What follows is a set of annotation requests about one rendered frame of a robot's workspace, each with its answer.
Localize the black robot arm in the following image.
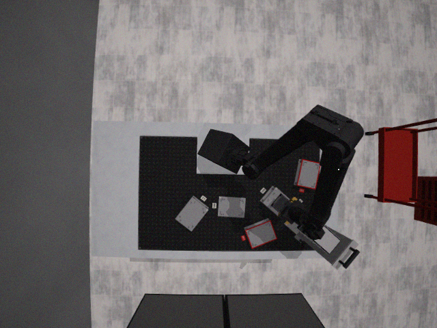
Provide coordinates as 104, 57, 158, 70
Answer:
225, 105, 364, 240

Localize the grey slotted shelf rack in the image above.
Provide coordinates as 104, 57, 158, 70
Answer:
284, 222, 352, 264

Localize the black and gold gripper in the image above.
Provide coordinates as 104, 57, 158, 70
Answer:
278, 197, 305, 225

